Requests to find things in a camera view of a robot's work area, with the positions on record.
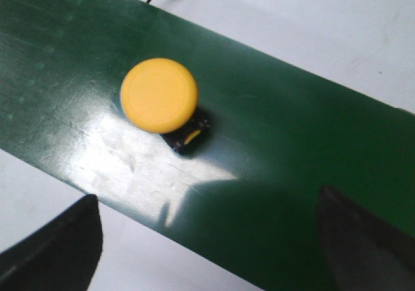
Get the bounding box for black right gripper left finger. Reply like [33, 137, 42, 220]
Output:
[1, 194, 103, 290]

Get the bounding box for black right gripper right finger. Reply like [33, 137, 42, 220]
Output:
[316, 186, 414, 290]

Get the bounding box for yellow mushroom push button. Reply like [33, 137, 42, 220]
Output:
[119, 58, 209, 153]

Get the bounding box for green conveyor belt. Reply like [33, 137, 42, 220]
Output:
[1, 0, 414, 290]

